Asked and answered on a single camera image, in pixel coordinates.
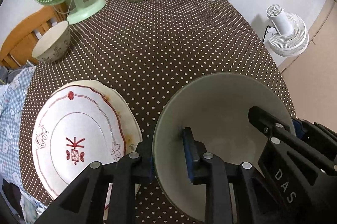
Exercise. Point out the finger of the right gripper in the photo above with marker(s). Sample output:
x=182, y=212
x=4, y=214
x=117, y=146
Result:
x=273, y=127
x=317, y=136

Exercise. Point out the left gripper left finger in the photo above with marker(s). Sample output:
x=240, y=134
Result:
x=103, y=193

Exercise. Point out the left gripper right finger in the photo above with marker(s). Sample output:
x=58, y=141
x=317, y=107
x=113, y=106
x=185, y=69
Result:
x=234, y=193

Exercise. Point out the red patterned white plate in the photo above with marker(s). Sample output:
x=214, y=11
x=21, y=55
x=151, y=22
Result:
x=40, y=151

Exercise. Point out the round yellow floral plate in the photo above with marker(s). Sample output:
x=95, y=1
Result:
x=129, y=123

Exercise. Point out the grey floral bowl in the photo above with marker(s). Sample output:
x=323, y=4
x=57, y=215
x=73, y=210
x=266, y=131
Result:
x=53, y=44

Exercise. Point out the white fan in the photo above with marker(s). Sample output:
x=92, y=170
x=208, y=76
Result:
x=288, y=36

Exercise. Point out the blue checked bedding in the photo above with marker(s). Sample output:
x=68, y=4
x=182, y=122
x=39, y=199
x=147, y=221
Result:
x=14, y=88

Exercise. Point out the brown polka dot tablecloth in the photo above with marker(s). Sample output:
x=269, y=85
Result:
x=148, y=51

